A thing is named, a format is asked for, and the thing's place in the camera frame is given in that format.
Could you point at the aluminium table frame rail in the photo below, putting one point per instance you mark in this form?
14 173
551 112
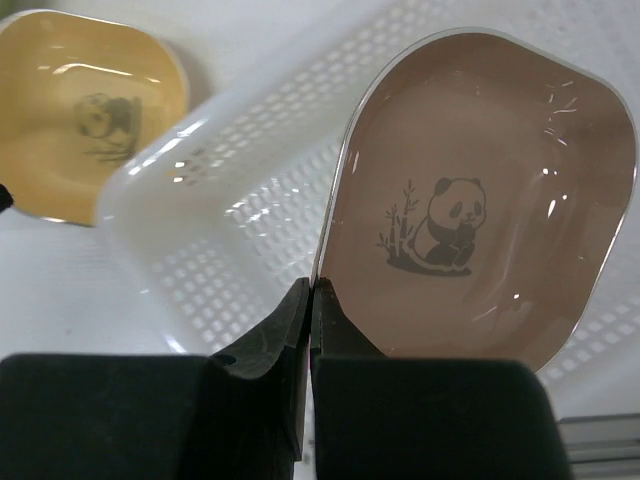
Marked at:
602 447

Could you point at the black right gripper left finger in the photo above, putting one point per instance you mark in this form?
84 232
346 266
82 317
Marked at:
236 414

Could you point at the brown panda plate front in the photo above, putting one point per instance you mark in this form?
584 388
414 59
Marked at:
480 187

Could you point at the yellow panda plate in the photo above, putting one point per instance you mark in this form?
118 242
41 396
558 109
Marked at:
80 97

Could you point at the white perforated plastic bin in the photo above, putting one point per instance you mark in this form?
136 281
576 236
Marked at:
220 216

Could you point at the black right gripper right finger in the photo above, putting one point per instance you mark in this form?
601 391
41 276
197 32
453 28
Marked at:
382 418

